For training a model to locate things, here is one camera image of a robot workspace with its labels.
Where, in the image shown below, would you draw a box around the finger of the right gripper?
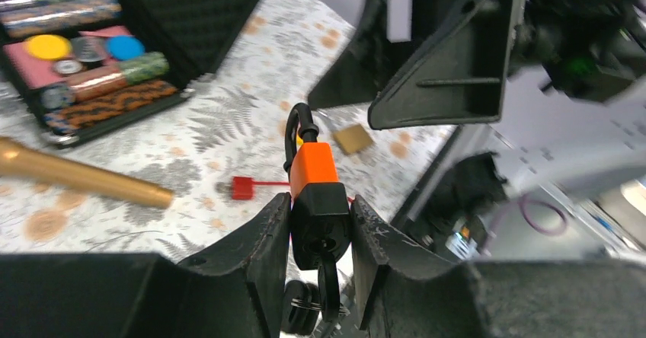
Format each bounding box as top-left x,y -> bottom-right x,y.
308,0 -> 430,110
368,0 -> 522,129

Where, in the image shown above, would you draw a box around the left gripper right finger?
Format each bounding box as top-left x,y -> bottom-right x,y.
351,196 -> 645,337

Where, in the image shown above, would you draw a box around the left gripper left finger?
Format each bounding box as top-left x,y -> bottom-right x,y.
1,193 -> 291,337

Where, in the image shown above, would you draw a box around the black keys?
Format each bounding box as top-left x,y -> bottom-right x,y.
280,257 -> 350,337

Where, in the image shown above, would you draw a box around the large brass padlock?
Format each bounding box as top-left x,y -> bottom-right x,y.
316,110 -> 374,155

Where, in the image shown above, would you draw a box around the orange black padlock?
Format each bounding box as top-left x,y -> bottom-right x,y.
283,103 -> 350,270

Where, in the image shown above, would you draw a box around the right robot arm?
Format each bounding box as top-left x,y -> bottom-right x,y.
308,0 -> 645,129

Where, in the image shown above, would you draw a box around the floral table mat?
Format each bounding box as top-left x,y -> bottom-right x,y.
0,0 -> 458,338

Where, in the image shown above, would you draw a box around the blue chip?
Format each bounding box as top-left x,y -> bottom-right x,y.
105,36 -> 146,61

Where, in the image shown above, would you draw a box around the black poker chip case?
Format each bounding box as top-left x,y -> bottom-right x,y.
1,0 -> 260,148

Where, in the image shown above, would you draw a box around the yellow chip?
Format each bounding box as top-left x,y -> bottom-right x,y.
24,34 -> 72,60

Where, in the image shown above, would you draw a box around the red cable lock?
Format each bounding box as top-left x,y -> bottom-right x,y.
231,176 -> 354,205

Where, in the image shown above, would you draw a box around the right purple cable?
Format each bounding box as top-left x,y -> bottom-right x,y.
518,194 -> 569,237

